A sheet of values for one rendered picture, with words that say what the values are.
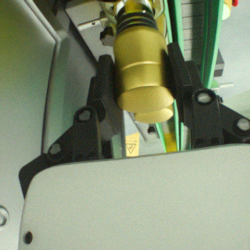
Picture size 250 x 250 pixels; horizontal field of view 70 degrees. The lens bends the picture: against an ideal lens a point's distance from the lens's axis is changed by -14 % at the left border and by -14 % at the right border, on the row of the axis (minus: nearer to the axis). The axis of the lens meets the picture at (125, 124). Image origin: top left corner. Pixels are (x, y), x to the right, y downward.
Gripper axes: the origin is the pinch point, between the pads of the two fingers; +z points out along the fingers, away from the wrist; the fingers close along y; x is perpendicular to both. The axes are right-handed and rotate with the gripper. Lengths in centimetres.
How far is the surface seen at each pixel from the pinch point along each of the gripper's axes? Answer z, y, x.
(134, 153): 155, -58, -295
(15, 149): -0.6, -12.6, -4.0
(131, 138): 176, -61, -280
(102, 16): 22.7, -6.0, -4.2
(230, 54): 54, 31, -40
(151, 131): 30, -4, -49
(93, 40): 33.5, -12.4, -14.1
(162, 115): 2.1, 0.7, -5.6
